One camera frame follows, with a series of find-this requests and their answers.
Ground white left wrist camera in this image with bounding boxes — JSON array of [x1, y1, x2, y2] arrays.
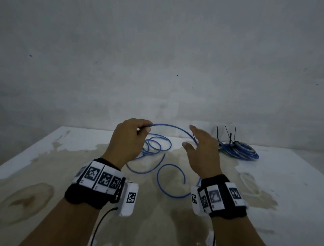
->
[[118, 181, 139, 218]]

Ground person's left hand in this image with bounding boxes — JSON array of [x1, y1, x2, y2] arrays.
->
[[101, 118, 154, 170]]

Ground person's right hand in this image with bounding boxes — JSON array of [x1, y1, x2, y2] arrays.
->
[[182, 124, 223, 182]]

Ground black left camera cord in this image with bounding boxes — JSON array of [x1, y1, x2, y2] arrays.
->
[[90, 207, 119, 246]]

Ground black left wristband with markers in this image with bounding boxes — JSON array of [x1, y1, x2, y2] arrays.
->
[[64, 157, 126, 210]]

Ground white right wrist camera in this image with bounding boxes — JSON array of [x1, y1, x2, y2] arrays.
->
[[190, 186, 211, 217]]

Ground solid blue cable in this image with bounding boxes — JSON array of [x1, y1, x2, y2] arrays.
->
[[218, 143, 244, 158], [126, 123, 203, 199]]

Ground clear tube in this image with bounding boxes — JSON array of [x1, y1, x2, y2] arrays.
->
[[232, 141, 257, 154]]

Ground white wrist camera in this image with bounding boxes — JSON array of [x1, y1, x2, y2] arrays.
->
[[190, 186, 211, 217], [118, 181, 139, 218]]

